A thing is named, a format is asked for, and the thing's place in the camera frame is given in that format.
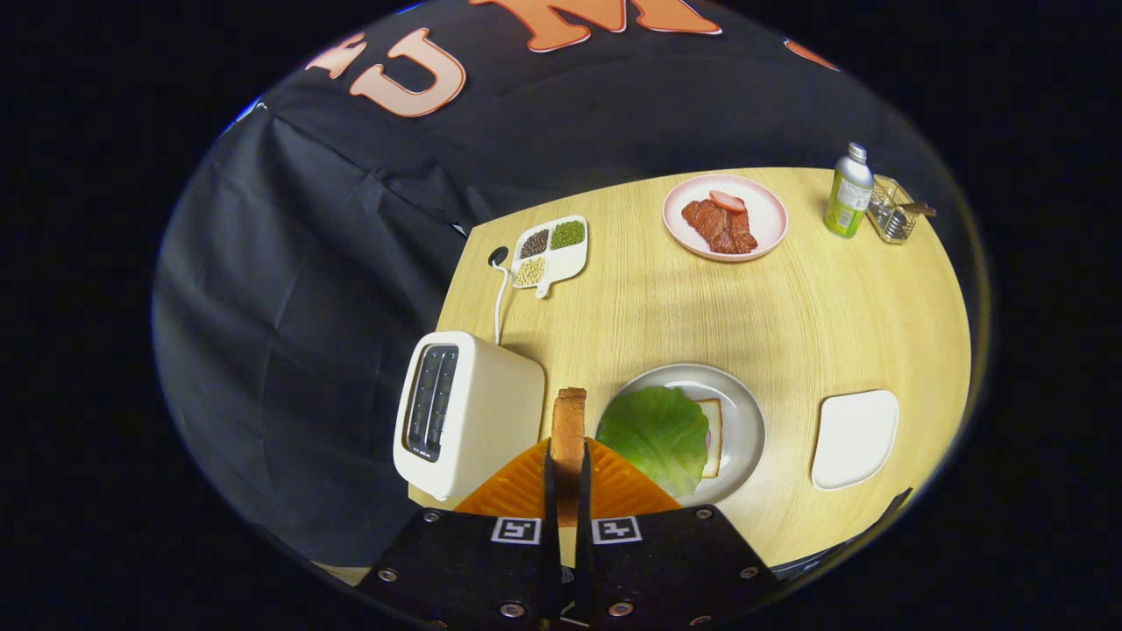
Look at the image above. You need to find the toasted bread slice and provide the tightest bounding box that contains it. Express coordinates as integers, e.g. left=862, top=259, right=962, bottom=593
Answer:
left=550, top=387, right=588, bottom=566

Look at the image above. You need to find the wire mesh basket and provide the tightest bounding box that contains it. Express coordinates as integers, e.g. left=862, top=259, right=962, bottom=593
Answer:
left=866, top=174, right=920, bottom=245

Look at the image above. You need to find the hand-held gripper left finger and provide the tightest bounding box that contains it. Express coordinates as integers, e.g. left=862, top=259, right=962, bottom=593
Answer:
left=358, top=438, right=564, bottom=627

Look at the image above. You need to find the green label bottle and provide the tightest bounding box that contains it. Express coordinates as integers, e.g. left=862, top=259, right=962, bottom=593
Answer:
left=824, top=143, right=875, bottom=239

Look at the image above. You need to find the white divided dish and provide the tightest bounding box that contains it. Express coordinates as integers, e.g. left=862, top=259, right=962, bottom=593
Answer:
left=511, top=215, right=589, bottom=300

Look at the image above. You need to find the green lettuce leaf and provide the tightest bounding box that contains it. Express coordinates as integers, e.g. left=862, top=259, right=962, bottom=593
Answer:
left=595, top=386, right=710, bottom=499

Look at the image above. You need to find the brown meat slice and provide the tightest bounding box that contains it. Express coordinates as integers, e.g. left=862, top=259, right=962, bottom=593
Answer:
left=682, top=200, right=759, bottom=255

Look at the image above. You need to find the grey round plate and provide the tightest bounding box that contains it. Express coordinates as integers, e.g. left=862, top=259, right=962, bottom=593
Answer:
left=605, top=363, right=767, bottom=507

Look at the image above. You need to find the white toaster cable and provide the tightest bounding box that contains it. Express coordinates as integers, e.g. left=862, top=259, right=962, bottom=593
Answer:
left=494, top=263, right=512, bottom=345

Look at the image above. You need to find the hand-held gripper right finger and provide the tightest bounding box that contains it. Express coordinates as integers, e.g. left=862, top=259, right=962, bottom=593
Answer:
left=572, top=436, right=781, bottom=627

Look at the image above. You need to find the white bread slice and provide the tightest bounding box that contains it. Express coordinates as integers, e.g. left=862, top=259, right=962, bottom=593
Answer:
left=692, top=399, right=724, bottom=479

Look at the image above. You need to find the white toaster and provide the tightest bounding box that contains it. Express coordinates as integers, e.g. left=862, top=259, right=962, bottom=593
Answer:
left=393, top=330, right=547, bottom=502

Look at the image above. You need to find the small white dish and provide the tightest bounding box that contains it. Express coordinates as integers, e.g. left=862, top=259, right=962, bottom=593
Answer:
left=811, top=390, right=901, bottom=491

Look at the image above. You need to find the pink plate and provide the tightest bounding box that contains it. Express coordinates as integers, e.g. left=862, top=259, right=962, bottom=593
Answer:
left=662, top=174, right=789, bottom=263

